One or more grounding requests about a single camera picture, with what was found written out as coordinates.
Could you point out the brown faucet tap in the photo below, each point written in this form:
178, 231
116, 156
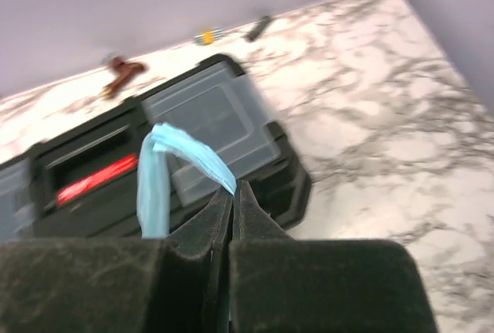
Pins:
124, 71

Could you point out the light blue plastic bag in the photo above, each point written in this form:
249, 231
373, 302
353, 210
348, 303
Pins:
153, 183

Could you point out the black plastic toolbox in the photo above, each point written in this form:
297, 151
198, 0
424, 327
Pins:
83, 183

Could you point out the yellow white small connector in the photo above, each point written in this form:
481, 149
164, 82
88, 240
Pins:
208, 37

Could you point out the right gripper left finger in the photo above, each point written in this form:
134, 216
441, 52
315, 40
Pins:
178, 284

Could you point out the small black clip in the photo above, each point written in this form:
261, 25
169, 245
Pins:
258, 29

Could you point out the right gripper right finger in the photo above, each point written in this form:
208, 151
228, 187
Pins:
279, 284

